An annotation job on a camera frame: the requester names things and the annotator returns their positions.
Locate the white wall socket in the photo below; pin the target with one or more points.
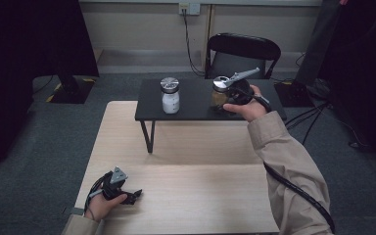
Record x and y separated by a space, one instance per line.
189 8

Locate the black folding chair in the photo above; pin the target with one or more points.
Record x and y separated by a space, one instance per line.
241 47

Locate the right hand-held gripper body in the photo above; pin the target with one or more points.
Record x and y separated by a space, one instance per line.
240 93

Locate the person's right hand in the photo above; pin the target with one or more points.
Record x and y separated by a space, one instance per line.
251 111

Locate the grey upright panel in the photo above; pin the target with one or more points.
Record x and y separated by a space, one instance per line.
319 42

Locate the dark curtain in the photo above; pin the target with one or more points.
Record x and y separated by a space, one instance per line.
365 65
29 49

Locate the black stand base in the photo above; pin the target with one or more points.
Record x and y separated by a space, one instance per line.
293 94
73 93

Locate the black raised shelf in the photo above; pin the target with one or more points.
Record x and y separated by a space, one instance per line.
196 101

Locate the glass jar with white powder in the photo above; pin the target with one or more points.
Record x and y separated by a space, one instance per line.
170 101

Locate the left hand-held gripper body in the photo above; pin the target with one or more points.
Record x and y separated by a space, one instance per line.
114 186

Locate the glass jar with brown spice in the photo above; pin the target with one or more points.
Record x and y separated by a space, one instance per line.
218 96

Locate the person's left hand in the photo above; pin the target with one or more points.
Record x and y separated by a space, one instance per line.
99 209

